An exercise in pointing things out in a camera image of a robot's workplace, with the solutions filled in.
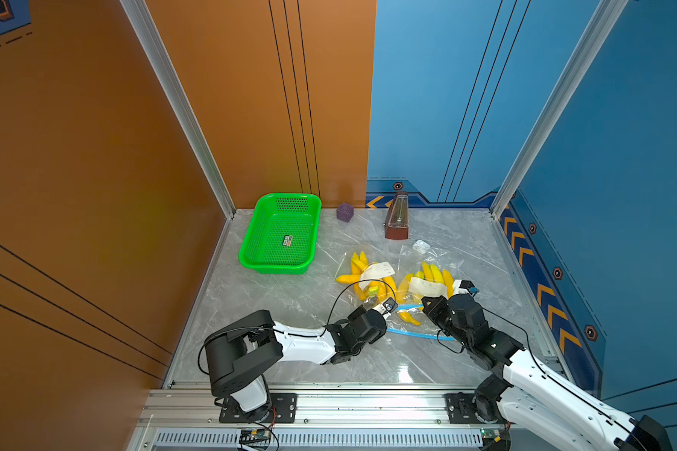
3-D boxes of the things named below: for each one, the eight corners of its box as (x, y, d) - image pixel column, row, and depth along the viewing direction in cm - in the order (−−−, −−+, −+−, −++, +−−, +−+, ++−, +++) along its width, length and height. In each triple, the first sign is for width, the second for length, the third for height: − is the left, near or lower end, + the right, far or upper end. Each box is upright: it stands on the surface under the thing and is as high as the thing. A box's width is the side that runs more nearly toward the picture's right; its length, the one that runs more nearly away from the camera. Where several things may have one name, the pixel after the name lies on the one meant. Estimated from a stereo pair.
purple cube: (335, 218, 119) (335, 211, 116) (343, 208, 123) (342, 202, 120) (348, 223, 117) (348, 216, 114) (355, 213, 121) (355, 206, 118)
